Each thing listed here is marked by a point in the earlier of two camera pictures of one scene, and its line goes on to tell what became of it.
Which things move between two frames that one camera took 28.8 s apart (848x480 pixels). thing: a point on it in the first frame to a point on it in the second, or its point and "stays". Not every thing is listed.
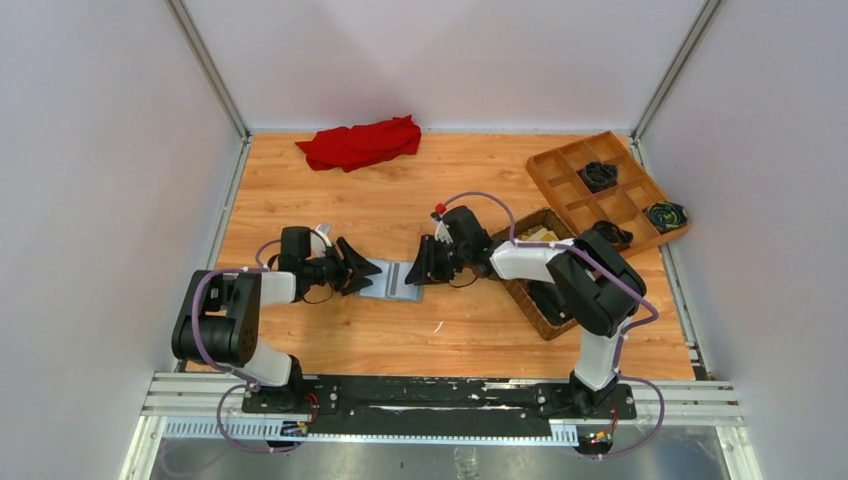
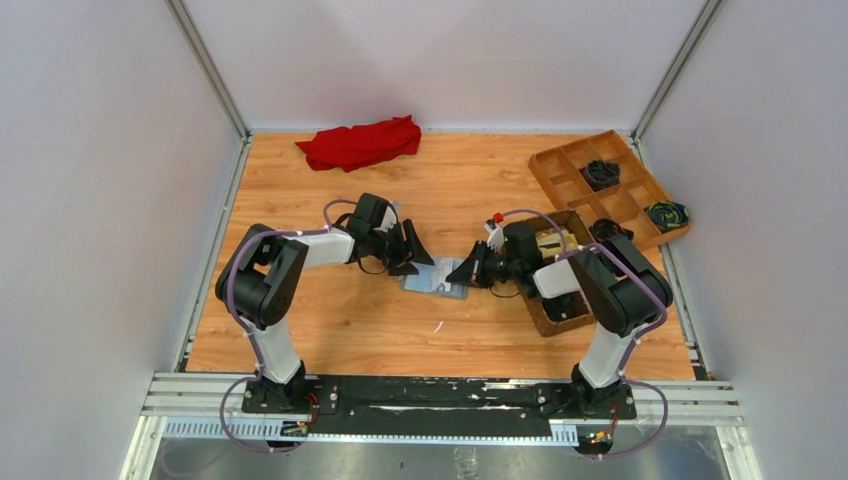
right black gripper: x=433 y=259 to x=485 y=264
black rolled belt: x=598 y=176 stays
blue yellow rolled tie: x=664 y=216 stays
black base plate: x=436 y=405 stays
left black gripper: x=342 y=266 to x=399 y=245
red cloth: x=363 y=144 stays
